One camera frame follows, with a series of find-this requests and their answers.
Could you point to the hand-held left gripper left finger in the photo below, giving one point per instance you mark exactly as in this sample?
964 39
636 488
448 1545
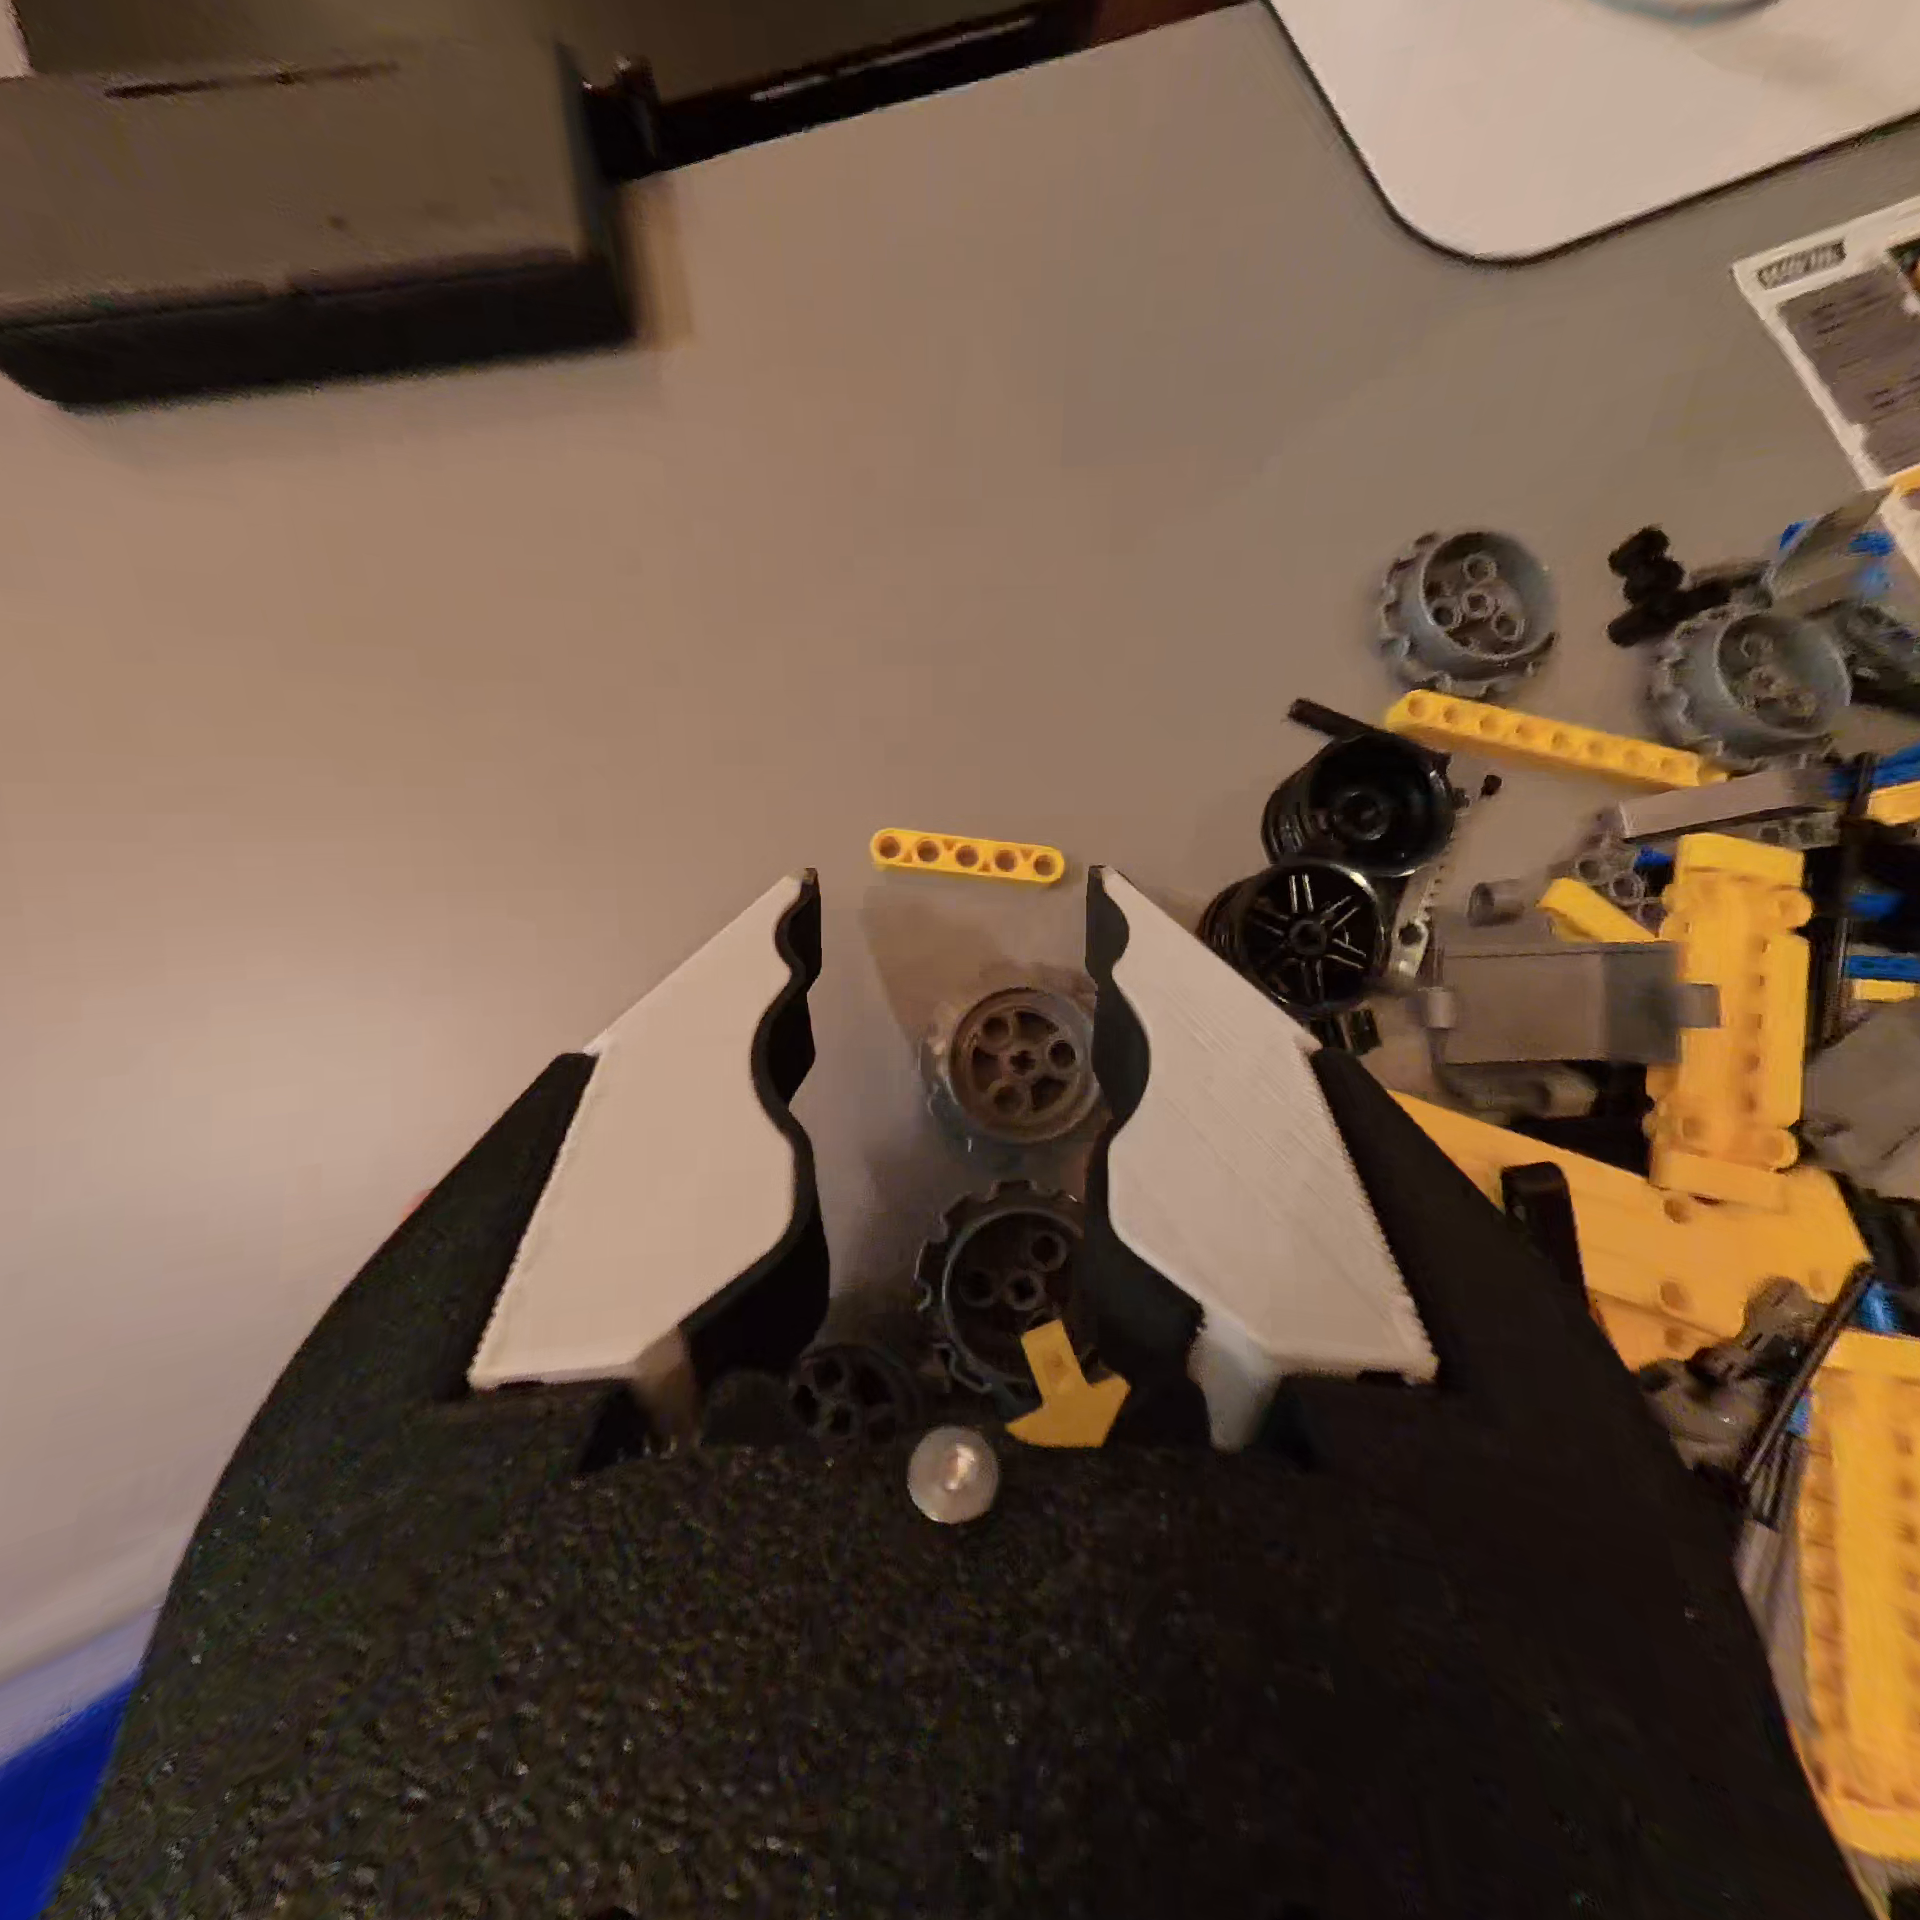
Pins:
661 1171

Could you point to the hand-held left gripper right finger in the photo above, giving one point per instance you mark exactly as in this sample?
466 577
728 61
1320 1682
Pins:
1244 1171

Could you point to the pile of mixed building pieces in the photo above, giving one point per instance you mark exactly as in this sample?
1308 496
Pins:
1769 819

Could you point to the black spoked toy wheel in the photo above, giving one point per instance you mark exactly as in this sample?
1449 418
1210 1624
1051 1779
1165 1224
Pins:
1305 931

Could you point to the grey sprocket wheel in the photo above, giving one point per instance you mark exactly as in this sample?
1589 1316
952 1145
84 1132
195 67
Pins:
1467 613
1750 682
1019 1059

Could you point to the dark sprocket wheel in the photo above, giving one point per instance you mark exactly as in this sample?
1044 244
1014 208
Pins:
1001 1276

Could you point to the yellow angled piece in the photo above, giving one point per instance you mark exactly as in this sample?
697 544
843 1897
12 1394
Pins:
1068 1394

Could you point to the small black gear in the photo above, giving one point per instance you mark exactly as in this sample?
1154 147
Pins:
848 1388

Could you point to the yellow curved panel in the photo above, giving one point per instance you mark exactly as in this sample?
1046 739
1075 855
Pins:
1621 1243

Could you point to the yellow five-hole beam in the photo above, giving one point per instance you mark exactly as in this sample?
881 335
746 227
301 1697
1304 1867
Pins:
968 858

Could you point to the long yellow beam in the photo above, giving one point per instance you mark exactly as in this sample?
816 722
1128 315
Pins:
1552 739

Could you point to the black connector piece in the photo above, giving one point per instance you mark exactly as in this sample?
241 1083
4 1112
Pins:
1645 586

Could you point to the yellow grey sticker sheet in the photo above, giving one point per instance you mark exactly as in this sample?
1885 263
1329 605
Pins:
1837 346

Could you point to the black box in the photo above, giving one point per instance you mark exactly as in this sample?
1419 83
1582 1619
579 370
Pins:
283 224

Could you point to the black flat device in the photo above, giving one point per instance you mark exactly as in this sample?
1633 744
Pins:
838 75

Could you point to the white book stand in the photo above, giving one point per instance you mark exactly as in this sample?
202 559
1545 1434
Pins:
1576 105

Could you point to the yellow frame piece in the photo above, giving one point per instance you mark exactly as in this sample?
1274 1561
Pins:
1724 1019
1860 1589

